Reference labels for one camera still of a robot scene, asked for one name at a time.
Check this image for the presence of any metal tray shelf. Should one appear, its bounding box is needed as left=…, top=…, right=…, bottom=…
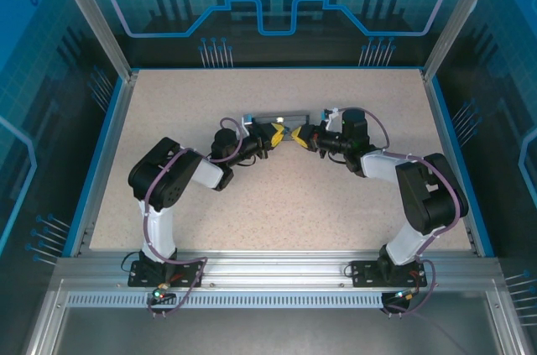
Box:
left=24, top=279, right=537, bottom=355

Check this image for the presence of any aluminium frame post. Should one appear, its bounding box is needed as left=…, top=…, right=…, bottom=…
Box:
left=421, top=0, right=507, bottom=82
left=44, top=0, right=140, bottom=82

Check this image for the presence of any slotted grey cable duct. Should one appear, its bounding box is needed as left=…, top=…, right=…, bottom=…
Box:
left=65, top=292, right=420, bottom=309

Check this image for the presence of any aluminium mounting rail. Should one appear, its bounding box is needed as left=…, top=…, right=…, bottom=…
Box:
left=52, top=248, right=507, bottom=289

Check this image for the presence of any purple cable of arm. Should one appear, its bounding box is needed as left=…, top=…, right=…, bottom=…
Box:
left=337, top=107, right=463, bottom=318
left=142, top=117, right=247, bottom=318

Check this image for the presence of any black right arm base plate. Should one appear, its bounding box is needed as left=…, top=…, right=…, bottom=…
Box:
left=350, top=259, right=430, bottom=289

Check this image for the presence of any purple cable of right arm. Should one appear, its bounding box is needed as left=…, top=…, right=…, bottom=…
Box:
left=337, top=107, right=463, bottom=318

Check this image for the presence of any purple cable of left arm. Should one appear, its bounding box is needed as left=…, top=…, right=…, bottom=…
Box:
left=142, top=117, right=247, bottom=318

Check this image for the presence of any aluminium side rail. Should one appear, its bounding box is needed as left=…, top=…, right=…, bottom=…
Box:
left=420, top=69, right=482, bottom=258
left=69, top=71, right=140, bottom=258

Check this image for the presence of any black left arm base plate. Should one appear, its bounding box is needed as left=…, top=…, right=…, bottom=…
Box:
left=128, top=259, right=206, bottom=289

